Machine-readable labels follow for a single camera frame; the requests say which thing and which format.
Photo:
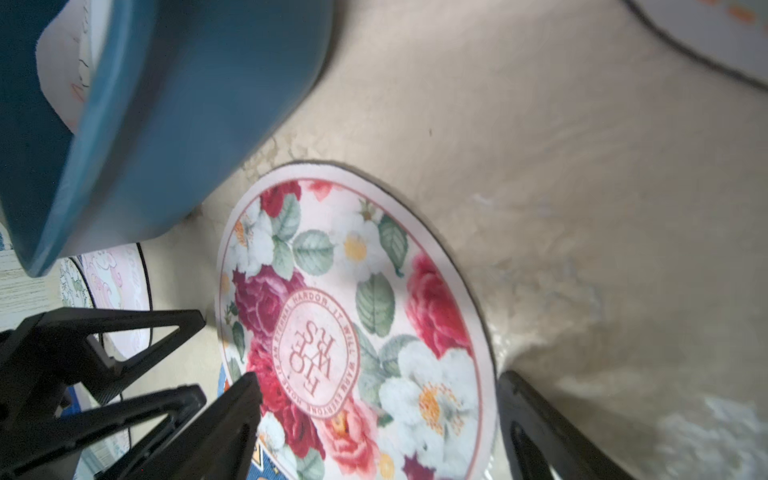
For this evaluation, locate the pink unicorn coaster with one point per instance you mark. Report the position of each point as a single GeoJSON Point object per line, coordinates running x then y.
{"type": "Point", "coordinates": [117, 280]}

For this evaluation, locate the white daisy coaster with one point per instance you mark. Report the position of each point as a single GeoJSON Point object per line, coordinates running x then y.
{"type": "Point", "coordinates": [73, 289]}

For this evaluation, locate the green bunny coaster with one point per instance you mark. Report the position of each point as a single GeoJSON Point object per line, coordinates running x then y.
{"type": "Point", "coordinates": [68, 53]}

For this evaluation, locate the white dog coaster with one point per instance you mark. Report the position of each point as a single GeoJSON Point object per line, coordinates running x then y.
{"type": "Point", "coordinates": [728, 36]}

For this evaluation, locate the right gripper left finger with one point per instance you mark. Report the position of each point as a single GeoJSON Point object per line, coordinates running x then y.
{"type": "Point", "coordinates": [219, 444]}

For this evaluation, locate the teal plastic storage box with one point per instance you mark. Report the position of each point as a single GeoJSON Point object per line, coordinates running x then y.
{"type": "Point", "coordinates": [185, 90]}

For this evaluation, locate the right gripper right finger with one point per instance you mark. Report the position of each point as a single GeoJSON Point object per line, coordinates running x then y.
{"type": "Point", "coordinates": [540, 443]}

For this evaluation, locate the red floral coaster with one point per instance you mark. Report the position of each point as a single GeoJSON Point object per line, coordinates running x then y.
{"type": "Point", "coordinates": [369, 351]}

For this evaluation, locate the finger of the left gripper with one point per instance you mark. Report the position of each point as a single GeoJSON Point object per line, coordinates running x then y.
{"type": "Point", "coordinates": [68, 346]}
{"type": "Point", "coordinates": [30, 446]}

